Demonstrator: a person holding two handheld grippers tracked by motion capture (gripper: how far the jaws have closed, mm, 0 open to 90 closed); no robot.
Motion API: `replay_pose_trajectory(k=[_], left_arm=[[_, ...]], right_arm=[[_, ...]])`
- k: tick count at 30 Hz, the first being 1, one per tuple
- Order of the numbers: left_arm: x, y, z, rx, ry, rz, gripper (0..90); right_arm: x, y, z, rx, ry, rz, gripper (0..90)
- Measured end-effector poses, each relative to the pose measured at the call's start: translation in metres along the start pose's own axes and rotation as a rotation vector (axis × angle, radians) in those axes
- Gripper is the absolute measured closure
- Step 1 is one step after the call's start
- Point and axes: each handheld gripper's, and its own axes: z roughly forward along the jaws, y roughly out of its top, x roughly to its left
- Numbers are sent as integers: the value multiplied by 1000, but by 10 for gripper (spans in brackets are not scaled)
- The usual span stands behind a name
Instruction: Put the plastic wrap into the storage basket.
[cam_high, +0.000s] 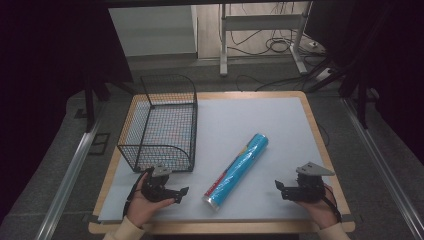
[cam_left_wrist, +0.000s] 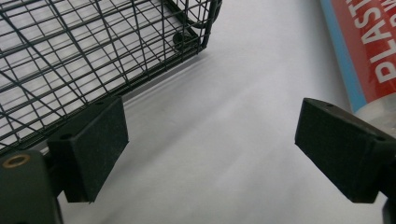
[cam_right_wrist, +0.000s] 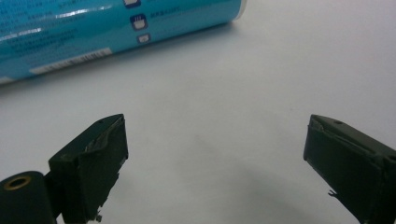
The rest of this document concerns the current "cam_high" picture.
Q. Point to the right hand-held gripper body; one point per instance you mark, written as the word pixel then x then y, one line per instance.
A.
pixel 308 190

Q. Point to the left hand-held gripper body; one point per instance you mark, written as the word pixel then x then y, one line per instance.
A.
pixel 154 186

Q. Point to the blue foil-wrapped roll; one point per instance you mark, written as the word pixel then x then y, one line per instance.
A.
pixel 237 167

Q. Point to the person's left hand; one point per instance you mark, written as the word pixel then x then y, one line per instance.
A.
pixel 141 208

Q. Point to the person's right hand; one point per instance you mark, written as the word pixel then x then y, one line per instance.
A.
pixel 321 211

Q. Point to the grey table mat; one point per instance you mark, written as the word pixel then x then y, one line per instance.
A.
pixel 266 126

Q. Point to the black stand leg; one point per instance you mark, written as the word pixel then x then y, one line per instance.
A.
pixel 89 106
pixel 361 106

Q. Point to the white power strip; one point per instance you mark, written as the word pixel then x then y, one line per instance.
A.
pixel 325 75

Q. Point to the dark curtain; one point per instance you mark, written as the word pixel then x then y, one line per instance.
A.
pixel 43 66
pixel 393 66

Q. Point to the white cabinet panel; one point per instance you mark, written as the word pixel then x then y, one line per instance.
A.
pixel 153 30

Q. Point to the black floor bracket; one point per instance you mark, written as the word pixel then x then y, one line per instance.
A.
pixel 99 143

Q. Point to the aluminium floor rail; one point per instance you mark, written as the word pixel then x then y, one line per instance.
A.
pixel 66 180
pixel 383 166

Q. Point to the white metal desk frame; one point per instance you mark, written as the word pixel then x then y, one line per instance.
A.
pixel 263 21

